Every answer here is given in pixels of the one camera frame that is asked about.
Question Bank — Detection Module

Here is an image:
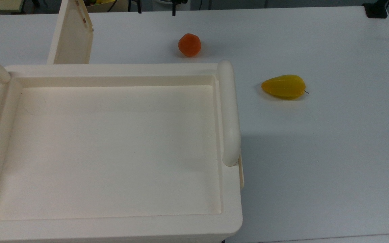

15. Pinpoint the cream cabinet door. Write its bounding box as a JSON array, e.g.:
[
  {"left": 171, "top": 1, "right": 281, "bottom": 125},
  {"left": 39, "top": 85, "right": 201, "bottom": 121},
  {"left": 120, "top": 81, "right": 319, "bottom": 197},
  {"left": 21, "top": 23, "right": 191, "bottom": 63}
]
[{"left": 47, "top": 0, "right": 94, "bottom": 65}]

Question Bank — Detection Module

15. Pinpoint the fruit basket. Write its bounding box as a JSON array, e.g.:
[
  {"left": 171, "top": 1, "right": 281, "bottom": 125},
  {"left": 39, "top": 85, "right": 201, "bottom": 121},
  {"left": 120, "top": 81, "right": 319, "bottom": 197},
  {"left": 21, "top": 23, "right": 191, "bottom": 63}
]
[{"left": 86, "top": 0, "right": 129, "bottom": 13}]

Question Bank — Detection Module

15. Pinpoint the orange toy fruit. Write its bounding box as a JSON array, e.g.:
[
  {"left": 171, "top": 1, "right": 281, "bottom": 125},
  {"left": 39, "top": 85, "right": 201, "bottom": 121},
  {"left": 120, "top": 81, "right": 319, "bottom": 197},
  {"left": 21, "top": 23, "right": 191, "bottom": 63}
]
[{"left": 178, "top": 33, "right": 202, "bottom": 57}]

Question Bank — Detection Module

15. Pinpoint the yellow toy starfruit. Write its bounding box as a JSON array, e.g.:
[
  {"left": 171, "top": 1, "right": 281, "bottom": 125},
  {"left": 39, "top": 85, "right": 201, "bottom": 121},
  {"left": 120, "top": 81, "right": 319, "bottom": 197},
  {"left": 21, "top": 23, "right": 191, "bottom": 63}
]
[{"left": 261, "top": 75, "right": 310, "bottom": 100}]

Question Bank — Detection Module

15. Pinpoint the large cream plastic tray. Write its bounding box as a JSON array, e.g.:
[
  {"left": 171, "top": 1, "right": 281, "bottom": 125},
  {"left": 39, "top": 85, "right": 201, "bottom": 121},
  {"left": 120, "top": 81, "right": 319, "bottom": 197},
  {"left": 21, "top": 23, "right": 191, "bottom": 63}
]
[{"left": 0, "top": 60, "right": 245, "bottom": 243}]

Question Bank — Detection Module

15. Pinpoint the black table clamp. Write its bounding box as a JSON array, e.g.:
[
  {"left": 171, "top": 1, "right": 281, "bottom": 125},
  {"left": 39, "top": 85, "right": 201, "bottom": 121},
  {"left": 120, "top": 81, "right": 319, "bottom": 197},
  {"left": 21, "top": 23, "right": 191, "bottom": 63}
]
[{"left": 363, "top": 0, "right": 389, "bottom": 19}]

